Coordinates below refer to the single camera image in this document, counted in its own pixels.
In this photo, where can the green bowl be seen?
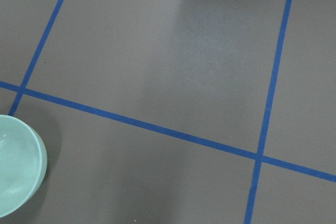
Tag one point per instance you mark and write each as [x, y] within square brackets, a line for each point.
[23, 163]

